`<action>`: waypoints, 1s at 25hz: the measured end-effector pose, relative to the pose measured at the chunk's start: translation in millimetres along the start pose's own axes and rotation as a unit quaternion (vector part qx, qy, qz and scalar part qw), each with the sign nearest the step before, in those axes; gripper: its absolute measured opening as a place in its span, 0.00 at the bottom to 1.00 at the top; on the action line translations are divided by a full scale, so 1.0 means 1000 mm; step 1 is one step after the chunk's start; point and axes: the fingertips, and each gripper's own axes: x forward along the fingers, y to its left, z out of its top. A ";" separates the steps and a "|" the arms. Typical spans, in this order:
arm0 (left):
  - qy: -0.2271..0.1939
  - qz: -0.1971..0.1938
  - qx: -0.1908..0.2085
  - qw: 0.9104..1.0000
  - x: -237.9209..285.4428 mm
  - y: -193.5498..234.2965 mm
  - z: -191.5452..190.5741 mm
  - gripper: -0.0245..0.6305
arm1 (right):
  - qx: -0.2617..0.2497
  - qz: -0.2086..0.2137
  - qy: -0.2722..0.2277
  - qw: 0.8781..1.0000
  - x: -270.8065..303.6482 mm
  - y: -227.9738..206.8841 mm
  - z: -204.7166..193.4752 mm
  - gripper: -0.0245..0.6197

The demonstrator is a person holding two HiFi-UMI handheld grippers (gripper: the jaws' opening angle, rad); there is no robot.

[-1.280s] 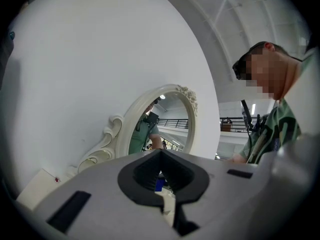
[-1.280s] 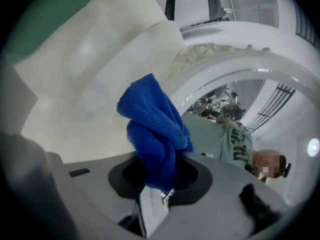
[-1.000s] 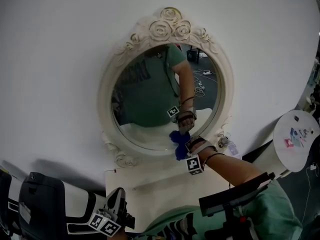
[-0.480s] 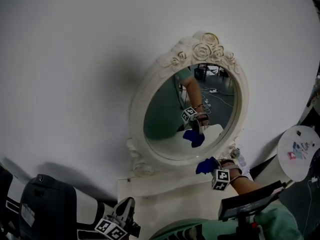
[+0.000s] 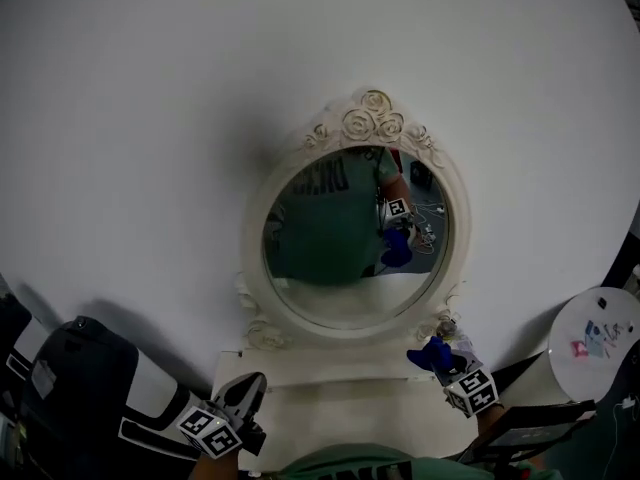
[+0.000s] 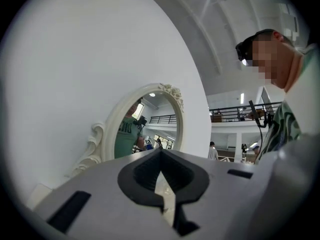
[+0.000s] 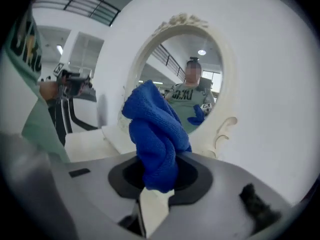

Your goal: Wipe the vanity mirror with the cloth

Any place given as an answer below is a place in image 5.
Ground white dressing table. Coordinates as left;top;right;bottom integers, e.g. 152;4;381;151
212;347;489;470

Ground blue cloth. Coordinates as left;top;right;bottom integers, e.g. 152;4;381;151
406;336;454;373

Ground person's green shirt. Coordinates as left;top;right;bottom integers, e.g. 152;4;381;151
279;442;546;480

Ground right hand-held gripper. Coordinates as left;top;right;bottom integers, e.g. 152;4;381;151
429;350;501;420

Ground person's right forearm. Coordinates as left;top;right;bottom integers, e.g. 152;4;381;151
472;402;506;437

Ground white round pedestal table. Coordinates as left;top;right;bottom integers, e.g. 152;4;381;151
497;286;640;409

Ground black display screen device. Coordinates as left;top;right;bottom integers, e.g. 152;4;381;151
457;400;599;464

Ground person's left forearm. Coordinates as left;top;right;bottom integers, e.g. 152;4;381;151
187;450;246;480

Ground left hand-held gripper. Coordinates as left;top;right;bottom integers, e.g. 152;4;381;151
174;371;270;460

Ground black and white exercise machine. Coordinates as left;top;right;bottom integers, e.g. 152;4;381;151
19;315;214;469

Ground ornate white oval mirror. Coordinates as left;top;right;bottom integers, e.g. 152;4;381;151
234;87;474;352

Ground blue card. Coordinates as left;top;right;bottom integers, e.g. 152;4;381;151
584;320;607;357

